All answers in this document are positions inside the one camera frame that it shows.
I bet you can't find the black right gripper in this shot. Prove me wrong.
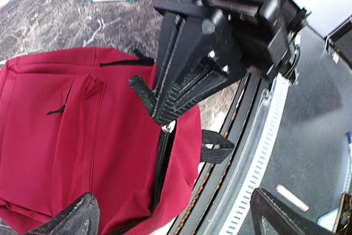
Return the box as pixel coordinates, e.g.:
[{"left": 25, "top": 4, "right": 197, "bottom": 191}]
[{"left": 155, "top": 0, "right": 308, "bottom": 81}]

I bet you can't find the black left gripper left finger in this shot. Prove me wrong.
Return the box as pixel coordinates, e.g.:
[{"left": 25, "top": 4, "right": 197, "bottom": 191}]
[{"left": 27, "top": 193, "right": 100, "bottom": 235}]

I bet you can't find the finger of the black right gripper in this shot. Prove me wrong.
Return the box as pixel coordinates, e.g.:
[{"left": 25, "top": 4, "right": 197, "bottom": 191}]
[
  {"left": 159, "top": 26, "right": 246, "bottom": 124},
  {"left": 152, "top": 13, "right": 198, "bottom": 119}
]

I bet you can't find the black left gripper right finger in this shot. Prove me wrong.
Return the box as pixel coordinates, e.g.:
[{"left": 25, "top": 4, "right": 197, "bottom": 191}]
[{"left": 251, "top": 188, "right": 333, "bottom": 234}]

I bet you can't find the red student backpack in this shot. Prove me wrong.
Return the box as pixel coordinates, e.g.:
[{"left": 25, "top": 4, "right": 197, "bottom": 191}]
[{"left": 1, "top": 47, "right": 234, "bottom": 234}]

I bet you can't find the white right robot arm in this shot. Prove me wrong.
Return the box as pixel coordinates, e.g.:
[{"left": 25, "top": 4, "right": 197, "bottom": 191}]
[{"left": 150, "top": 0, "right": 351, "bottom": 124}]

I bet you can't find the white slotted cable duct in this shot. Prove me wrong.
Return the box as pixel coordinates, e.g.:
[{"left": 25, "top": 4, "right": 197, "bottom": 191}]
[{"left": 218, "top": 75, "right": 289, "bottom": 234}]

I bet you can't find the black curved table edge rail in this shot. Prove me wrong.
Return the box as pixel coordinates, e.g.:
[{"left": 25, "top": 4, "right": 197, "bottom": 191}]
[{"left": 167, "top": 74, "right": 268, "bottom": 234}]

